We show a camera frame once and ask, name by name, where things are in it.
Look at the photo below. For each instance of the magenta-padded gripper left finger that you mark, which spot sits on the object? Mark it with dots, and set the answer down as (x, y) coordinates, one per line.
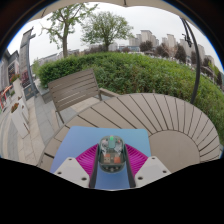
(75, 170)

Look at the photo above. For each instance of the group of apartment buildings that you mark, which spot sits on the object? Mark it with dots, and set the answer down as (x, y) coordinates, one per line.
(145, 35)

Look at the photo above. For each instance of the blue mouse pad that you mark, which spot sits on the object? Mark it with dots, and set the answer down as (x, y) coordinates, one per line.
(80, 140)

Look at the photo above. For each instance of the round leafy tree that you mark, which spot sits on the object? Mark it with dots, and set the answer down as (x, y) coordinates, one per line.
(106, 28)

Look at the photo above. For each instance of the tall grey sign pillar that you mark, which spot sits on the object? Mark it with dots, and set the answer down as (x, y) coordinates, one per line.
(26, 66)

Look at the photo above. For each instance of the dark storefront building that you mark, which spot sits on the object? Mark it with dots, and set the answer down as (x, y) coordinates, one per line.
(8, 71)

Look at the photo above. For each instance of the green hedge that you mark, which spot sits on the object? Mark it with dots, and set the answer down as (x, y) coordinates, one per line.
(140, 73)

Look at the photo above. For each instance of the tree with bare trunk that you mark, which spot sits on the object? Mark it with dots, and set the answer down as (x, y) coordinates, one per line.
(64, 46)

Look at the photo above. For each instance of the white flower planter box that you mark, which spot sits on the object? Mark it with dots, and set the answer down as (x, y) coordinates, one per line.
(20, 121)

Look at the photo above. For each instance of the transparent computer mouse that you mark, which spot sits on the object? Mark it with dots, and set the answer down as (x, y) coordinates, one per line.
(111, 156)

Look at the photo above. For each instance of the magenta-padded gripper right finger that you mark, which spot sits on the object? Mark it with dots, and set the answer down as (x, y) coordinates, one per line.
(148, 168)

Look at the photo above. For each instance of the grey slatted outdoor chair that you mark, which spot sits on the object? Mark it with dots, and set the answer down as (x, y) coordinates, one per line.
(73, 88)

